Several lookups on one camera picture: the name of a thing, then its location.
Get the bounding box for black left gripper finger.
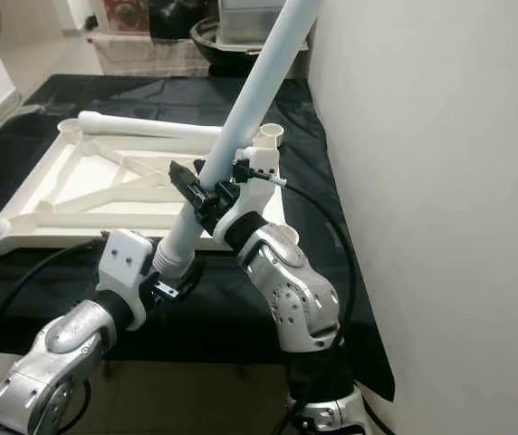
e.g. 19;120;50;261
174;256;206;298

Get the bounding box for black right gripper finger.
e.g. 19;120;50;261
168;160;219;214

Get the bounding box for white plastic children table top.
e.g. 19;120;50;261
0;118;287;255

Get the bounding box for black table cloth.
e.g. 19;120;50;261
0;75;396;404

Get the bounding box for beige cloth covered bench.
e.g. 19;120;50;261
91;34;206;78

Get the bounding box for clear plastic storage box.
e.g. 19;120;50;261
216;0;301;48

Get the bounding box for orange lid storage box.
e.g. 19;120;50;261
101;0;156;37

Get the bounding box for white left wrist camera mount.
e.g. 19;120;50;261
96;229;156;329

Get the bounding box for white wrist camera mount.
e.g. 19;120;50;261
214;145;287;241
96;229;156;329

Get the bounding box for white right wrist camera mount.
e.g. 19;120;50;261
214;145;287;241

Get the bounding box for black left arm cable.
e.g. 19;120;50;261
0;237;110;435

